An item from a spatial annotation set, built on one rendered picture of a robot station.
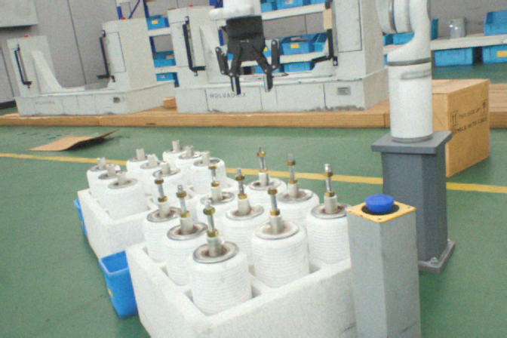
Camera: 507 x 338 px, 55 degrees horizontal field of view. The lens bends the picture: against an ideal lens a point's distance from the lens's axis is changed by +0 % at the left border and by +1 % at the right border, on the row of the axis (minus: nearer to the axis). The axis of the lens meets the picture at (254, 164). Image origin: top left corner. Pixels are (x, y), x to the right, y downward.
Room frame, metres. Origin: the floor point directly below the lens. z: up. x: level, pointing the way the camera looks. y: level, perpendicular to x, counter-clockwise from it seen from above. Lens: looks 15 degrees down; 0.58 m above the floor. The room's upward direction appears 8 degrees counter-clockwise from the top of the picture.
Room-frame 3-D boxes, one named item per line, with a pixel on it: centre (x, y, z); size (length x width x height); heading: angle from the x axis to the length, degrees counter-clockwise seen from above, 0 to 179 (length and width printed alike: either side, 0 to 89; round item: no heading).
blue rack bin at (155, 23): (7.48, 1.00, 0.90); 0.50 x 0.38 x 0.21; 144
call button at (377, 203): (0.65, -0.17, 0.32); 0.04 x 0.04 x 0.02
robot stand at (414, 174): (1.09, -0.37, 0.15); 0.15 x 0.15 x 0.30; 54
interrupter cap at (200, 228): (0.82, 0.13, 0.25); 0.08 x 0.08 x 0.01
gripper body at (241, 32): (1.03, -0.02, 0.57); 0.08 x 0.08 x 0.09
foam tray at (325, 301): (0.87, 0.03, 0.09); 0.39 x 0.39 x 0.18; 28
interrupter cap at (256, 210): (0.88, 0.03, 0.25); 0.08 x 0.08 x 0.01
